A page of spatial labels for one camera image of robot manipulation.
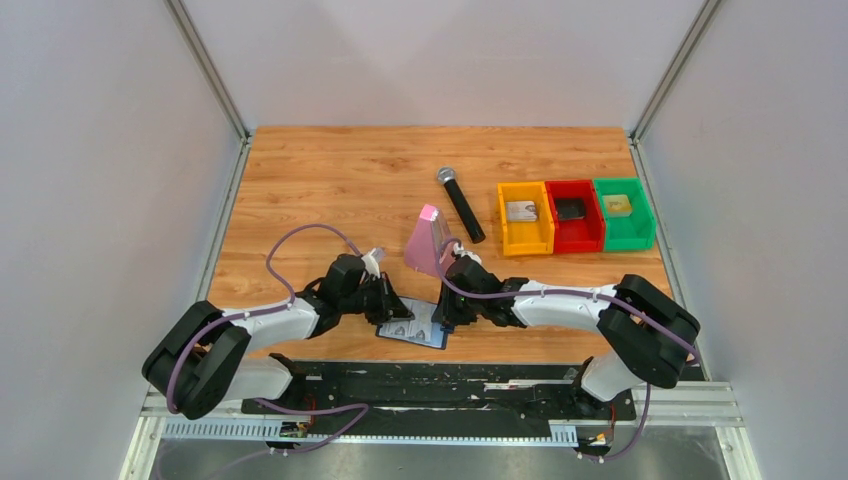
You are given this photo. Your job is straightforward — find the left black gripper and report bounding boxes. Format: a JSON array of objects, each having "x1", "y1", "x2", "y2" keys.
[{"x1": 340, "y1": 272, "x2": 415, "y2": 326}]

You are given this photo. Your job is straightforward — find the blue leather card holder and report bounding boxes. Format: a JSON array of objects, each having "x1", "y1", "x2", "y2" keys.
[{"x1": 376, "y1": 297, "x2": 448, "y2": 350}]

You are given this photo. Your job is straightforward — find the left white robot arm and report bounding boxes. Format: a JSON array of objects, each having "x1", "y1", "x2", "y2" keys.
[{"x1": 141, "y1": 253, "x2": 415, "y2": 420}]

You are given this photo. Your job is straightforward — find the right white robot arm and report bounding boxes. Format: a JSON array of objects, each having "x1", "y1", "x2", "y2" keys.
[{"x1": 437, "y1": 256, "x2": 700, "y2": 418}]

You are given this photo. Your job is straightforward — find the white VIP card left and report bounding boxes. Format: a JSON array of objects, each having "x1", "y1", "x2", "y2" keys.
[{"x1": 378, "y1": 320, "x2": 419, "y2": 339}]

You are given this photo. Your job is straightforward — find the white cards in yellow bin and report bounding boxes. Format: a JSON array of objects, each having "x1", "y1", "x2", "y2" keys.
[{"x1": 504, "y1": 200, "x2": 539, "y2": 223}]

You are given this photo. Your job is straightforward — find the black cards in red bin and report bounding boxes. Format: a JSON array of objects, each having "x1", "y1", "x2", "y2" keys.
[{"x1": 554, "y1": 198, "x2": 587, "y2": 222}]

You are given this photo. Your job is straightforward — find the gold cards in green bin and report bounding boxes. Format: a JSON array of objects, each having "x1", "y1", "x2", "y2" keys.
[{"x1": 601, "y1": 194, "x2": 633, "y2": 218}]

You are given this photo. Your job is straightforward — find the pink metronome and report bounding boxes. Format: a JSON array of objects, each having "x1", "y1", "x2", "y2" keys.
[{"x1": 404, "y1": 204, "x2": 455, "y2": 278}]

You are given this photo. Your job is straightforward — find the yellow plastic bin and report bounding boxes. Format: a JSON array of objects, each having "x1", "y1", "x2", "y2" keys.
[{"x1": 497, "y1": 181, "x2": 555, "y2": 256}]

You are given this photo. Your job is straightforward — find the black microphone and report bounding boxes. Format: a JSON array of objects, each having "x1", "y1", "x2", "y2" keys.
[{"x1": 437, "y1": 166, "x2": 486, "y2": 244}]

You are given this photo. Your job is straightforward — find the red plastic bin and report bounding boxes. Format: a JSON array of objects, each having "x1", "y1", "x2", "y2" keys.
[{"x1": 545, "y1": 179, "x2": 606, "y2": 254}]

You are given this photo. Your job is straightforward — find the green plastic bin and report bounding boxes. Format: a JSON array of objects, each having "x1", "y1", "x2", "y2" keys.
[{"x1": 593, "y1": 177, "x2": 657, "y2": 252}]

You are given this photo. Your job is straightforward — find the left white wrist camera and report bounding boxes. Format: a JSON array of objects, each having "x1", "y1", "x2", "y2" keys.
[{"x1": 361, "y1": 247, "x2": 386, "y2": 278}]

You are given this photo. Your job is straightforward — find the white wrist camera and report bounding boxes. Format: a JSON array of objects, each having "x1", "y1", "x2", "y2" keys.
[
  {"x1": 361, "y1": 247, "x2": 386, "y2": 278},
  {"x1": 452, "y1": 244, "x2": 482, "y2": 264}
]

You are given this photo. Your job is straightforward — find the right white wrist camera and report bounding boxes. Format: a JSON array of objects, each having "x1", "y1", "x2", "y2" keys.
[{"x1": 452, "y1": 244, "x2": 482, "y2": 264}]

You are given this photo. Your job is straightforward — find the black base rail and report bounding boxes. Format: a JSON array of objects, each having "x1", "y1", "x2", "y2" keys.
[{"x1": 276, "y1": 361, "x2": 637, "y2": 438}]

